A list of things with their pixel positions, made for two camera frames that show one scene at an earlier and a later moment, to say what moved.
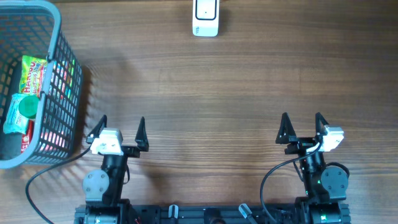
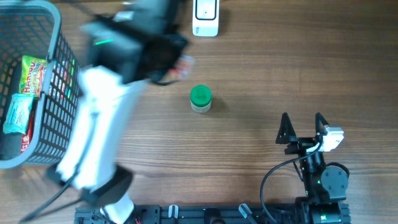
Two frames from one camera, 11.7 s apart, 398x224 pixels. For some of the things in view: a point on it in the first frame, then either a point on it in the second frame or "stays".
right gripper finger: x=320 y=122 stays
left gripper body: x=131 y=151 -> x=173 y=46
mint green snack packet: x=15 y=122 stays
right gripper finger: x=286 y=129 stays
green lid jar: x=28 y=106 -> x=201 y=98
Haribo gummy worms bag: x=32 y=75 stays
